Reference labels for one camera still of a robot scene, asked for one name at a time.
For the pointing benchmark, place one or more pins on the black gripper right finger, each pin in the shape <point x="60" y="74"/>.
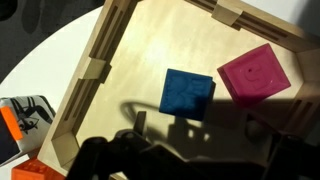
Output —
<point x="258" y="131"/>

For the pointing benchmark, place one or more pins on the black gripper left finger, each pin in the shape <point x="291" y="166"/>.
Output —
<point x="140" y="123"/>

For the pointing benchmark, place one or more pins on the white patterned soft cube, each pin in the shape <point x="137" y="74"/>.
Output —
<point x="24" y="123"/>

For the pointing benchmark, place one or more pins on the pink building block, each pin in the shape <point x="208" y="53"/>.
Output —
<point x="254" y="76"/>

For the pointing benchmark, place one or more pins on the shallow wooden tray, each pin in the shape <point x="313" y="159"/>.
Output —
<point x="122" y="71"/>

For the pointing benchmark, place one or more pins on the orange building block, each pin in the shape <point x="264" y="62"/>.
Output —
<point x="33" y="169"/>

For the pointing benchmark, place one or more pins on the blue building block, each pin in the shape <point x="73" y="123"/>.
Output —
<point x="186" y="94"/>

